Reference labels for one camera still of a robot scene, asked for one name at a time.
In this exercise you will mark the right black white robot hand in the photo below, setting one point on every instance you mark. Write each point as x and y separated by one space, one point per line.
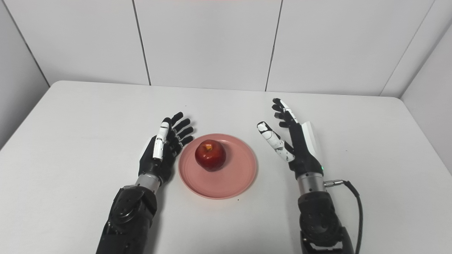
305 158

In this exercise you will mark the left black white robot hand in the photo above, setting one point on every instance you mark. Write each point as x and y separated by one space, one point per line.
152 165

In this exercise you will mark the red apple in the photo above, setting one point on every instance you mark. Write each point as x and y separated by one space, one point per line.
210 157

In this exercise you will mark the pink round plate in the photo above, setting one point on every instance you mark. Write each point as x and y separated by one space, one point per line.
236 180

